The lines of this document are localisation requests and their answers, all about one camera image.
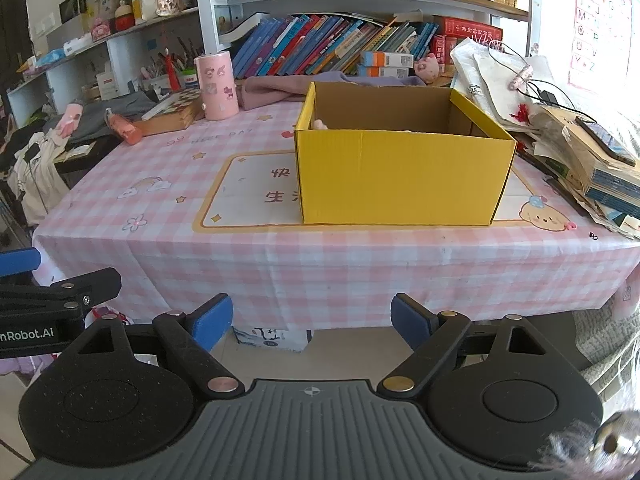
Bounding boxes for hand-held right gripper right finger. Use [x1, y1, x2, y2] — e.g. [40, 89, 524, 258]
[377, 294, 558, 395]

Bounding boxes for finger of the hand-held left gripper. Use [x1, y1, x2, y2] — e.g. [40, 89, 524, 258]
[0, 248, 42, 279]
[0, 267, 123, 311]

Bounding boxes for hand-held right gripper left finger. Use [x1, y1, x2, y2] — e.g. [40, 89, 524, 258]
[60, 294, 246, 395]

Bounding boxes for yellow cardboard box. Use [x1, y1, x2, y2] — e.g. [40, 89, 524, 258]
[294, 81, 517, 226]

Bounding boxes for printed carton under table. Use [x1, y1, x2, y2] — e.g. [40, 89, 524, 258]
[232, 326, 313, 353]

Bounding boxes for white printed clothing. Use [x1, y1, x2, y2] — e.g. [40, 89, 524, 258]
[10, 132, 71, 226]

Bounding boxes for pink flat pouch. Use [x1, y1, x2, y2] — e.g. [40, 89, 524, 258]
[57, 102, 83, 136]

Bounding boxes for orange pink bottle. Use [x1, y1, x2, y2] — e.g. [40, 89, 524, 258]
[105, 108, 143, 145]

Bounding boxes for grey cloth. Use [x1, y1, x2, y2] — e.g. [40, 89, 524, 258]
[45, 92, 156, 141]

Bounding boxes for wooden chess board box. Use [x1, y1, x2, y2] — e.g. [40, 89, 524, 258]
[142, 89, 203, 136]

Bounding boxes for grey patterned bedding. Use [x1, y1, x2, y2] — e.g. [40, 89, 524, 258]
[575, 300, 640, 401]

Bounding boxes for pen holder with pens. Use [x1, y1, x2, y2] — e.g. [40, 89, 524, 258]
[140, 47, 198, 92]

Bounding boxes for pink cylindrical container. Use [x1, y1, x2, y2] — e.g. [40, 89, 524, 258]
[194, 52, 238, 122]

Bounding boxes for fluffy charm with metal bell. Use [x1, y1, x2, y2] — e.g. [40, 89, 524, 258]
[547, 410, 640, 476]

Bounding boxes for stack of worn books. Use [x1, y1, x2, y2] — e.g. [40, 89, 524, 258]
[530, 105, 640, 238]

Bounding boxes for mauve cloth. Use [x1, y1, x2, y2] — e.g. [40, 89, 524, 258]
[239, 72, 426, 111]

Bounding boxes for orange and white box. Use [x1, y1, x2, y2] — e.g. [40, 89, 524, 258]
[357, 65, 413, 79]
[361, 51, 415, 67]

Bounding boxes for pink pig plush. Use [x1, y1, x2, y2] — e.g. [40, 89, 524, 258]
[412, 52, 441, 86]

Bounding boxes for pile of white bags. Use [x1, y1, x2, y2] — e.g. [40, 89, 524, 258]
[450, 37, 571, 131]

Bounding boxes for red jar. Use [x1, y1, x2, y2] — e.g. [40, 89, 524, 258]
[114, 2, 136, 31]

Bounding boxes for black smartphone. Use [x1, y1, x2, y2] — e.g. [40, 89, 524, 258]
[575, 116, 637, 167]

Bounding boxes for row of colourful books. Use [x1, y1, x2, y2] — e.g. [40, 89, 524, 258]
[232, 14, 441, 78]

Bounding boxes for thick red books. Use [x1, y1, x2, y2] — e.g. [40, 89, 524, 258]
[432, 16, 503, 66]

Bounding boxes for white shelf unit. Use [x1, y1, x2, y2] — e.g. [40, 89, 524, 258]
[7, 0, 543, 128]

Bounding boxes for black charger cable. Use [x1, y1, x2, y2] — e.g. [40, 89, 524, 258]
[487, 40, 598, 123]

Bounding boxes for alphabet wall poster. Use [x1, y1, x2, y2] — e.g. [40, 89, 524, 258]
[567, 0, 640, 93]

